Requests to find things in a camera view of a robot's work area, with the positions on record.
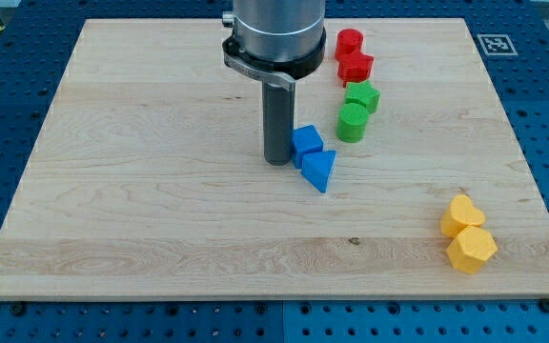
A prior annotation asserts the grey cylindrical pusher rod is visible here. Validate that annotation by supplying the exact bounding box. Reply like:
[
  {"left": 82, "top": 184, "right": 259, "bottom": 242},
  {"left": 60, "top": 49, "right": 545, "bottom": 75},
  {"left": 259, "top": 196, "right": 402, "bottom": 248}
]
[{"left": 262, "top": 83, "right": 295, "bottom": 166}]

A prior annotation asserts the black clamp ring mount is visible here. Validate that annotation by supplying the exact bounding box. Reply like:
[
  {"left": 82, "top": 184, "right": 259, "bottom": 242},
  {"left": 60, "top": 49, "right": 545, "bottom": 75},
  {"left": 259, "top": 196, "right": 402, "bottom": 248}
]
[{"left": 222, "top": 30, "right": 326, "bottom": 91}]

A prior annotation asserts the blue cube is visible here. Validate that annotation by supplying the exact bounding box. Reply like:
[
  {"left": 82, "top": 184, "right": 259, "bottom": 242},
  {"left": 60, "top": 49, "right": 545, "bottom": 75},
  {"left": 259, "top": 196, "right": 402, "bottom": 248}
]
[{"left": 292, "top": 125, "right": 323, "bottom": 169}]

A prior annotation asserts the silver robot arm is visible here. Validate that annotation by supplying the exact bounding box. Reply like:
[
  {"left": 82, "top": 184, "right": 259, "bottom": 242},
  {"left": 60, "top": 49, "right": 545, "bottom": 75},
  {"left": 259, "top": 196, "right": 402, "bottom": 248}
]
[{"left": 222, "top": 0, "right": 327, "bottom": 166}]

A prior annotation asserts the yellow heart block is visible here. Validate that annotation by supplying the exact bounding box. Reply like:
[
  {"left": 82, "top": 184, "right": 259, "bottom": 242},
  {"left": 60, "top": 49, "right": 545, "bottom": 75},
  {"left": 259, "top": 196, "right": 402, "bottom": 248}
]
[{"left": 439, "top": 194, "right": 486, "bottom": 238}]

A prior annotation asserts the red star block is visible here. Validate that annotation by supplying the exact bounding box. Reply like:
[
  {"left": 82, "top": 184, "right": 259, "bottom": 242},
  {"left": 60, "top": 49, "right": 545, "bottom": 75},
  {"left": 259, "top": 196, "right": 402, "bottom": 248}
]
[{"left": 337, "top": 50, "right": 375, "bottom": 87}]

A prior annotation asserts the red cylinder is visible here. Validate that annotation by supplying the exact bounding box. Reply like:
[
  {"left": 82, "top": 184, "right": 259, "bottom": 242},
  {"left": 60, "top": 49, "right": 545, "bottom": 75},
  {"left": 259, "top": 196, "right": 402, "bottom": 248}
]
[{"left": 335, "top": 29, "right": 364, "bottom": 61}]

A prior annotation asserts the blue triangular prism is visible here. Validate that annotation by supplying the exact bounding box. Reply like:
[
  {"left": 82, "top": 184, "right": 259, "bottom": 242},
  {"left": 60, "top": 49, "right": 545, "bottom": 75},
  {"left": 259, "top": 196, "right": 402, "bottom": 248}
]
[{"left": 301, "top": 151, "right": 336, "bottom": 193}]

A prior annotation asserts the green cylinder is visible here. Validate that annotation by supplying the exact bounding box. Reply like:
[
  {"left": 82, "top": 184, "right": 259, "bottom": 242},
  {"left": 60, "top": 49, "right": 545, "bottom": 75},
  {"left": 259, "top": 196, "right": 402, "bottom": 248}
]
[{"left": 335, "top": 103, "right": 370, "bottom": 143}]

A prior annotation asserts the green star block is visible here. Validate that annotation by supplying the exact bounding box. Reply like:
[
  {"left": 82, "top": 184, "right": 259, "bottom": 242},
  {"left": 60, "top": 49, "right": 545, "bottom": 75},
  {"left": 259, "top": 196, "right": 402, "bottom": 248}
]
[{"left": 344, "top": 80, "right": 381, "bottom": 114}]

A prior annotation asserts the wooden board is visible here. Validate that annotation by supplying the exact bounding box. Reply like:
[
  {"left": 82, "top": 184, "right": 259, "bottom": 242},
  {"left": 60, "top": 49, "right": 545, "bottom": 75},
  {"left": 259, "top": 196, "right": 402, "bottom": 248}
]
[{"left": 0, "top": 18, "right": 549, "bottom": 302}]

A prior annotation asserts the white fiducial marker tag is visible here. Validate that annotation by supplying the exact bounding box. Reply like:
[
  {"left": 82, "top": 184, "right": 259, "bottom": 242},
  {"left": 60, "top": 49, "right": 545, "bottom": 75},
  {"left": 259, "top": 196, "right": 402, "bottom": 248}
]
[{"left": 478, "top": 33, "right": 518, "bottom": 56}]

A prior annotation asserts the yellow hexagon block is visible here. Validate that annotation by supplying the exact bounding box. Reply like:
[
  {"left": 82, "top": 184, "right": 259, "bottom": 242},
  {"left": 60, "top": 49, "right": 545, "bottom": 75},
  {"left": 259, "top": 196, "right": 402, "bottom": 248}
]
[{"left": 446, "top": 226, "right": 498, "bottom": 274}]

